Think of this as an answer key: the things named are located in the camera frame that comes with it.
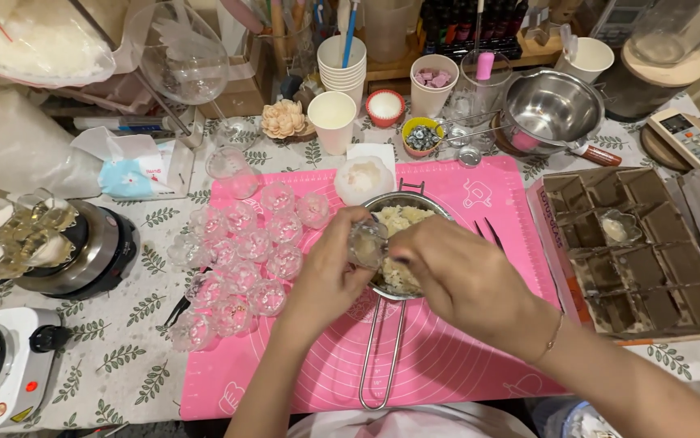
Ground plastic bag of wax flakes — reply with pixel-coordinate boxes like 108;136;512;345
0;0;118;90

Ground rack of dye bottles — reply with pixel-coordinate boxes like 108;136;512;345
418;0;531;61

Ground soft tissue pack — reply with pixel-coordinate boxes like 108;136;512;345
71;126;196;202

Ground black round hot plate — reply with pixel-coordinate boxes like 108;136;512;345
14;200;142;301

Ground brown cardboard box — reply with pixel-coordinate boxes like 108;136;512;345
197;33;273;120

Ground clear round glass jar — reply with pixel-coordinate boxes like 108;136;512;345
205;146;260;201

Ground black scissors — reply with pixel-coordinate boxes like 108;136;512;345
163;266;212;331

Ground clear plastic measuring jug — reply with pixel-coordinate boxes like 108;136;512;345
362;0;419;47

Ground white electric hot plate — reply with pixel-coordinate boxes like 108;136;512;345
0;307;72;436

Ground peach flower-shaped candle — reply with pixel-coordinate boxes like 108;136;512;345
260;99;309;141

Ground paper cup with pink wax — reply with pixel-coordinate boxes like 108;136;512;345
409;54;460;120

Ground leaf print tablecloth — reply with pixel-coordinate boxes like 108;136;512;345
0;91;700;434

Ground group of wax-filled glass cups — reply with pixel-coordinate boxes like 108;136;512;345
0;187;81;279

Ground stainless steel bowl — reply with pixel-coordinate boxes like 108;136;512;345
500;68;606;157

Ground pink silicone baking mat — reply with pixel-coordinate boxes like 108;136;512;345
180;155;569;422

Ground yellow cup of wick holders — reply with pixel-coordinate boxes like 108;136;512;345
401;116;447;158

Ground cloudy plastic bag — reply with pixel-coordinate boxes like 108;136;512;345
0;87;105;200

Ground glass beaker with pink stirrer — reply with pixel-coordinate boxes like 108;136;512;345
458;49;514;125

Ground glass flower cup with wax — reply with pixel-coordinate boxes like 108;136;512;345
599;208;644;247

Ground steel melting pot wire handle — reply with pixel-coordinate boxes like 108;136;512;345
358;179;455;412

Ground cardboard divider box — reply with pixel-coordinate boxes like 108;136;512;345
526;158;700;346

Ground pale wax flakes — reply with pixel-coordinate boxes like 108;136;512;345
374;206;437;296

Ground small metal lid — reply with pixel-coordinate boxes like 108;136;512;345
457;146;484;169

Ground white paper cup with spoon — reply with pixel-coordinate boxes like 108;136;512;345
554;24;616;85

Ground small clear glass candle cup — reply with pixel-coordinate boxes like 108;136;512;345
347;220;391;272

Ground metal wire tongs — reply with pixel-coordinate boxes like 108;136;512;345
440;108;512;146

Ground large clear wine glass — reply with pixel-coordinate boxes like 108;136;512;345
127;2;261;150

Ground cluster of empty glass cups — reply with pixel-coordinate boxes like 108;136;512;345
167;181;331;354

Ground blue stirring stick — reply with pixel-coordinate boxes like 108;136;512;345
341;0;361;69

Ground white glue tube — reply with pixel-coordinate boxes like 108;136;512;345
73;115;176;133

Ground person's right hand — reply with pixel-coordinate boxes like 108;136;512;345
386;214;562;360

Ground glass jar with wooden lid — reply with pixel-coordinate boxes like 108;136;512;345
595;0;700;124

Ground person's white apron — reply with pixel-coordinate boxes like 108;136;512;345
285;404;538;438

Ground black tweezers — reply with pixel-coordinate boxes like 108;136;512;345
474;217;506;254

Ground white remote control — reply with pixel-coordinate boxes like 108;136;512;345
647;108;700;169

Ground brown marker pen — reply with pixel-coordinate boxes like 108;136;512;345
567;142;623;169

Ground stack of white paper cups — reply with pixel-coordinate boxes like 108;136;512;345
316;35;368;114

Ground red silicone cupcake liner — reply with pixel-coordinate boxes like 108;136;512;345
365;89;407;129

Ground person's left hand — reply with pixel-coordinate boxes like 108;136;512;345
282;206;381;343

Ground round wooden coaster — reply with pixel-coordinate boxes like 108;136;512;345
640;114;700;174

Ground thin gold bracelet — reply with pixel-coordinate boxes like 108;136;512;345
532;311;565;366

